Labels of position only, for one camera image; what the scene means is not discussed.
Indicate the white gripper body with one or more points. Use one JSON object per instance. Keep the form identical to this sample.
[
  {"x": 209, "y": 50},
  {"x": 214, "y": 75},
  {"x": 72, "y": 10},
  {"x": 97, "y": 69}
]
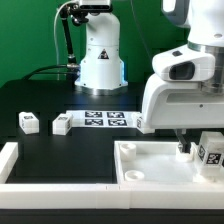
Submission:
[{"x": 180, "y": 105}]

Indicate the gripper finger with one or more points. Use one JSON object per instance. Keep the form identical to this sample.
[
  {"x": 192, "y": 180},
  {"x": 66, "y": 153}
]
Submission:
[{"x": 184, "y": 144}]

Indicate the white square table top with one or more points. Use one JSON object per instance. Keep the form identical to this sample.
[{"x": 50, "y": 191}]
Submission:
[{"x": 158, "y": 162}]

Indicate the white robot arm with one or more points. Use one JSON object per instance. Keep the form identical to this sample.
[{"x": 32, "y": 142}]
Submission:
[{"x": 101, "y": 68}]

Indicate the fiducial marker sheet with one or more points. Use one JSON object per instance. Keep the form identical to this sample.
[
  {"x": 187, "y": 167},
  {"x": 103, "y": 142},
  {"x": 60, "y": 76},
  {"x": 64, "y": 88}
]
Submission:
[{"x": 104, "y": 119}]

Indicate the white U-shaped obstacle fence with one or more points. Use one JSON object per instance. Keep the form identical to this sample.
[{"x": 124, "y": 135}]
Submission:
[{"x": 103, "y": 196}]

